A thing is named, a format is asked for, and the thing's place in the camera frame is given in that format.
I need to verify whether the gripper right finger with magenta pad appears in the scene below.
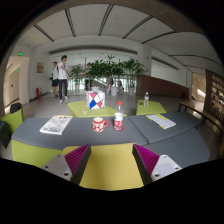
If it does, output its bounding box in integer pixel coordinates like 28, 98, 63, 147
132, 144, 181, 185

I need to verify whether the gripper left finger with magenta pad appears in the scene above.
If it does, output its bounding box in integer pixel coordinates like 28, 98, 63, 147
42, 144, 91, 185

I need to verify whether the water bottle with red cap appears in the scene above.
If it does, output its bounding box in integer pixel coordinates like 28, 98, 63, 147
114, 101, 123, 128

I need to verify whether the distant clear water bottle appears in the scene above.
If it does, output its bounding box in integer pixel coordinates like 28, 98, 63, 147
144, 92, 149, 107

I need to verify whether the magazine on left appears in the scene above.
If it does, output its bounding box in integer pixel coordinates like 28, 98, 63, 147
40, 115, 72, 135

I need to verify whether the yellow booklet on right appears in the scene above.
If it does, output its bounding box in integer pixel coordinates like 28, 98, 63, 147
147, 114, 176, 129

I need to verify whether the red and white patterned mug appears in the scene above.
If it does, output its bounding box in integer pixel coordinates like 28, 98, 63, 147
92, 117, 109, 133

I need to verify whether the white red blue patterned cube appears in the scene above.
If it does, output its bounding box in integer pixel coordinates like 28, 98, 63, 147
85, 91, 105, 110

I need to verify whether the wooden bench on right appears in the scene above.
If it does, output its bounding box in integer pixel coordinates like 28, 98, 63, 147
177, 100, 224, 134

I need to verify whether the red fire extinguisher box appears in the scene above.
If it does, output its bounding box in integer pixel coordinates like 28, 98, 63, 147
36, 87, 42, 98

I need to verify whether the black chair on left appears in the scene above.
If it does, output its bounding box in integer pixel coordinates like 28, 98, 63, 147
10, 103, 22, 113

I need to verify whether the person in white shirt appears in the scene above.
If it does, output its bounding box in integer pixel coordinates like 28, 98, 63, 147
58, 55, 70, 102

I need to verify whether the person in black shorts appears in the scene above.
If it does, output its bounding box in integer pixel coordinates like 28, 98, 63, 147
51, 62, 59, 98

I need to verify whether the large green potted plant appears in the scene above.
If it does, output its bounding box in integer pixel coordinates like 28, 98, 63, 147
87, 55, 124, 96

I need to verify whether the wooden bookshelf on right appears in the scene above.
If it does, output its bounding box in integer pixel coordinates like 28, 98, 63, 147
204, 70, 224, 122

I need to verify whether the framed picture on wall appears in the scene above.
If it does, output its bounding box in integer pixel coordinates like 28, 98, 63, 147
37, 62, 44, 73

